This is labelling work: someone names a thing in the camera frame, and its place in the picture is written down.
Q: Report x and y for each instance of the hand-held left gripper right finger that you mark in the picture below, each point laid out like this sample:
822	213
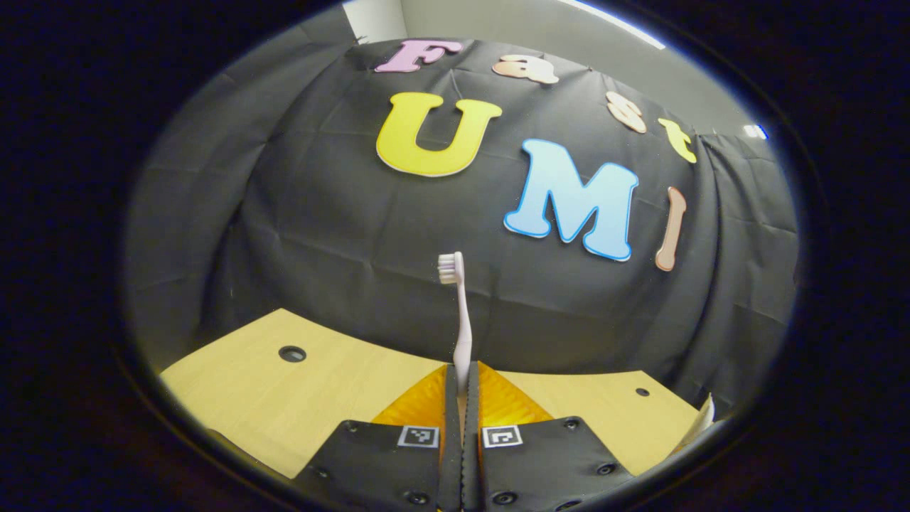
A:
471	455

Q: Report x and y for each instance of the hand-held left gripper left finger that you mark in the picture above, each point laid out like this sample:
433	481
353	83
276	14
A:
450	455

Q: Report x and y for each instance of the white toothbrush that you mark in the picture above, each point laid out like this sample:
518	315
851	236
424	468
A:
463	334

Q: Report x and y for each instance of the light wooden desktop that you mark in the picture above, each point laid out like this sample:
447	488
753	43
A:
284	398

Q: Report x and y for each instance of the small ceiling light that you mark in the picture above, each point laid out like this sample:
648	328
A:
755	131

